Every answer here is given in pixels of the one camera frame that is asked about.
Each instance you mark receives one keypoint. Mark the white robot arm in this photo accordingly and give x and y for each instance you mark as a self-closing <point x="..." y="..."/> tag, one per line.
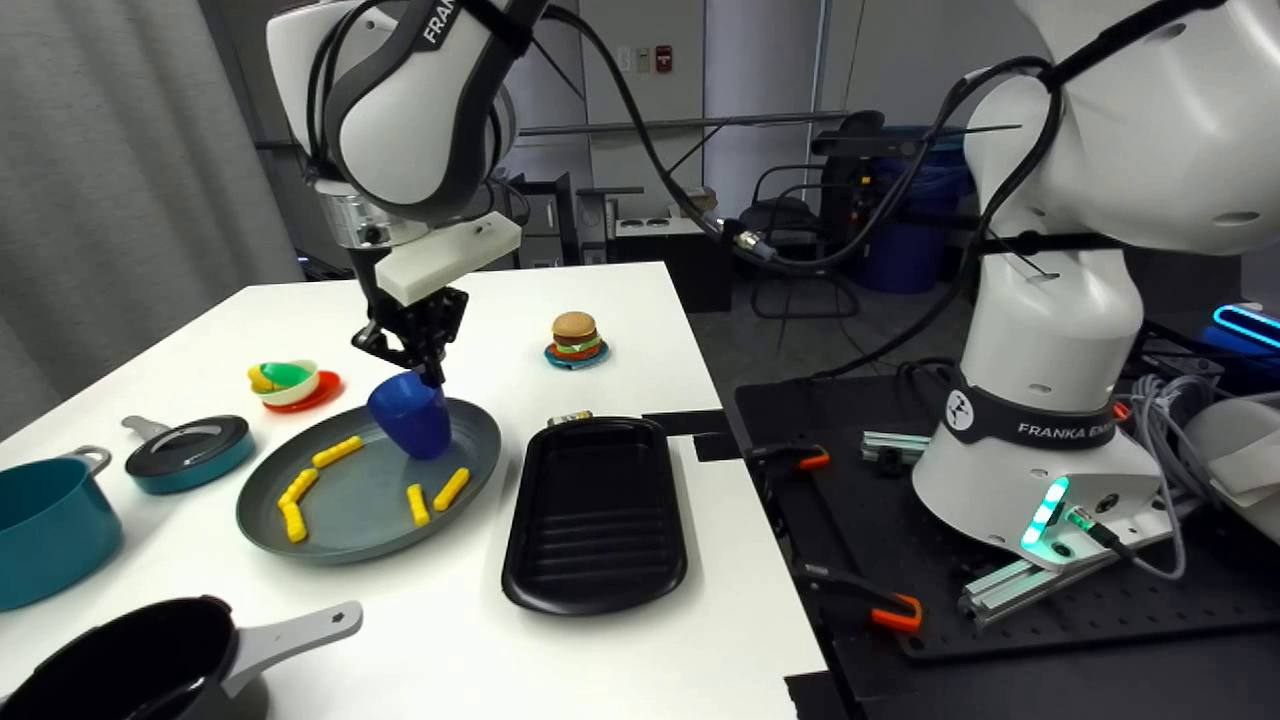
<point x="1136" y="124"/>

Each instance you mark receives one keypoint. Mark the teal pot lid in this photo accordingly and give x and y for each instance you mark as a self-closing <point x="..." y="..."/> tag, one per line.
<point x="194" y="455"/>

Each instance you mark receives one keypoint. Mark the teal cooking pot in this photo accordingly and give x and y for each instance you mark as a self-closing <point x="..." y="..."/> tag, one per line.
<point x="54" y="527"/>

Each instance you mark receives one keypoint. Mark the grey-blue oval plate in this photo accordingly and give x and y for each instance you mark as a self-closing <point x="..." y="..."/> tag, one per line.
<point x="357" y="507"/>

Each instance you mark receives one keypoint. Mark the white wrist camera block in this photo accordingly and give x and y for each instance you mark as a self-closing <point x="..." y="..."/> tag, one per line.
<point x="409" y="272"/>

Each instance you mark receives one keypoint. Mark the yellow toy fry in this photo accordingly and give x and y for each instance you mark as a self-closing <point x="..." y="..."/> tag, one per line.
<point x="448" y="491"/>
<point x="298" y="484"/>
<point x="295" y="520"/>
<point x="334" y="455"/>
<point x="417" y="507"/>

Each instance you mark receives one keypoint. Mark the black grill tray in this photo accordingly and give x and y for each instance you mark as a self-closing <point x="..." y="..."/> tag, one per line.
<point x="599" y="520"/>

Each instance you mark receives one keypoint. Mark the orange clamp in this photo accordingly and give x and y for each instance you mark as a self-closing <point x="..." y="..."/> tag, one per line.
<point x="883" y="606"/>
<point x="789" y="456"/>

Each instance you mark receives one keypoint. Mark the black perforated base board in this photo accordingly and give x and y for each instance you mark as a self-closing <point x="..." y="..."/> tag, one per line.
<point x="889" y="536"/>

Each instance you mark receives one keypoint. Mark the toy food on red dish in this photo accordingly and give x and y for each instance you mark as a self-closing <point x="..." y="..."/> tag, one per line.
<point x="295" y="386"/>

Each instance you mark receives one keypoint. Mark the toy burger on blue coaster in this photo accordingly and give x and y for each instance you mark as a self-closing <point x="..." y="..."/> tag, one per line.
<point x="575" y="343"/>

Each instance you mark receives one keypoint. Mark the blue plastic cup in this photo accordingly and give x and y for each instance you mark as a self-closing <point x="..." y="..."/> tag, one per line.
<point x="415" y="415"/>

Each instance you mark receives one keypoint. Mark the orange clamp near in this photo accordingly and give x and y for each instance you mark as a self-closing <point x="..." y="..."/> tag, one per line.
<point x="883" y="606"/>

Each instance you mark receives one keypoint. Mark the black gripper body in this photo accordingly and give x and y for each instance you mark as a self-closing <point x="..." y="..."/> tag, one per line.
<point x="404" y="334"/>

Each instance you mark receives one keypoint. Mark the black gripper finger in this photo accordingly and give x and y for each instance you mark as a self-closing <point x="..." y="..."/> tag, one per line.
<point x="428" y="374"/>

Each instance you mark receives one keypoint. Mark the aluminium rail piece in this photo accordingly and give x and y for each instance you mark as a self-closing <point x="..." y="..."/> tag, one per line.
<point x="1064" y="559"/>

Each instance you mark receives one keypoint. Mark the blue barrel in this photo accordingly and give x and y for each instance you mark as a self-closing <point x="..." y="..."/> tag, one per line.
<point x="905" y="253"/>

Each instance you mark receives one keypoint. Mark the orange clamp far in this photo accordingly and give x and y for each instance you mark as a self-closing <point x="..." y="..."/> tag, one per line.
<point x="789" y="456"/>

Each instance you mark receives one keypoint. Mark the black pan grey handle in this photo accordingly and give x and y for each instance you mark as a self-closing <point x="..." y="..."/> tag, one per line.
<point x="180" y="658"/>

